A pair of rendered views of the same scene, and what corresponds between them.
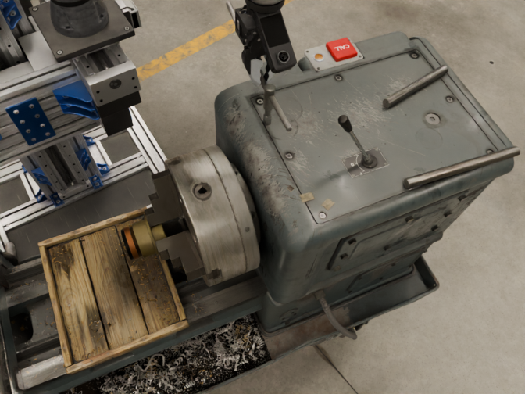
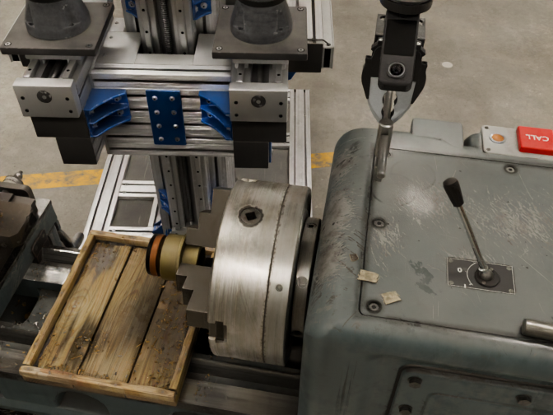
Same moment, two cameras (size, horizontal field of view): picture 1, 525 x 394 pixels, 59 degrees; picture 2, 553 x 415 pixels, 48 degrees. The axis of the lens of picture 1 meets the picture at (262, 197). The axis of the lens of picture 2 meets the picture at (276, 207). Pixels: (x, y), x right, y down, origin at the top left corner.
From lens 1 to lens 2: 0.35 m
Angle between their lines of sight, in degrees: 27
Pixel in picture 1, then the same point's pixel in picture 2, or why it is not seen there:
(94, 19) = (270, 27)
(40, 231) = not seen: hidden behind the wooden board
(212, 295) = (226, 387)
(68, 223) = not seen: hidden behind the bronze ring
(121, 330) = (103, 362)
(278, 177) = (348, 240)
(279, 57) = (390, 68)
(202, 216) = (232, 243)
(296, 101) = (433, 171)
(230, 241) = (250, 291)
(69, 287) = (87, 288)
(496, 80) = not seen: outside the picture
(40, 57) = (206, 55)
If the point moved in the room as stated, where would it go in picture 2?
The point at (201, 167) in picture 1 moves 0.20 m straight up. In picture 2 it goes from (269, 193) to (269, 93)
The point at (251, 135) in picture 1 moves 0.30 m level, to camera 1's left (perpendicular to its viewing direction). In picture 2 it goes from (350, 184) to (215, 111)
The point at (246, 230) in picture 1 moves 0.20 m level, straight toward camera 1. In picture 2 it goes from (277, 288) to (190, 387)
